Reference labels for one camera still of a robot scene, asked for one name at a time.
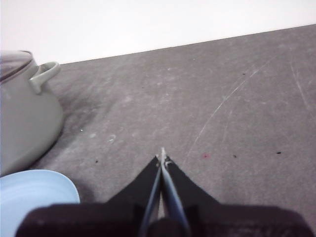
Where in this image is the blue round plate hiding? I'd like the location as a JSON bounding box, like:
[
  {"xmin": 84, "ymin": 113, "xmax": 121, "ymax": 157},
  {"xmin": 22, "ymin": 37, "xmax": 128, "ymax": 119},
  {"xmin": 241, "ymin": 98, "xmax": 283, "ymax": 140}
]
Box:
[{"xmin": 0, "ymin": 169, "xmax": 80, "ymax": 237}]

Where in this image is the sage green electric steamer pot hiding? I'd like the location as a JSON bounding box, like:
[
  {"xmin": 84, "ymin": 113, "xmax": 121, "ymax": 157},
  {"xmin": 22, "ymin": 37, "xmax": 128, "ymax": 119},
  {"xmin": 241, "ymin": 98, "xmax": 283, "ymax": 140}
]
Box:
[{"xmin": 0, "ymin": 50, "xmax": 64, "ymax": 177}]

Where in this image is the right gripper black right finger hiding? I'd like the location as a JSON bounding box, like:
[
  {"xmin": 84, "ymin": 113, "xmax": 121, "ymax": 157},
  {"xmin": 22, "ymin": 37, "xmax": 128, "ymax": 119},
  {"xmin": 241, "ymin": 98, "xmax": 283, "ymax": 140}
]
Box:
[{"xmin": 161, "ymin": 147, "xmax": 221, "ymax": 237}]

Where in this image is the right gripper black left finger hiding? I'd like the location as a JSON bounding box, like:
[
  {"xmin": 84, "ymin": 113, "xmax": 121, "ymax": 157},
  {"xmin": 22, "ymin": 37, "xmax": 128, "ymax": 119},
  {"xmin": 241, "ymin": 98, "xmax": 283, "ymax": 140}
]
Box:
[{"xmin": 106, "ymin": 155, "xmax": 163, "ymax": 237}]

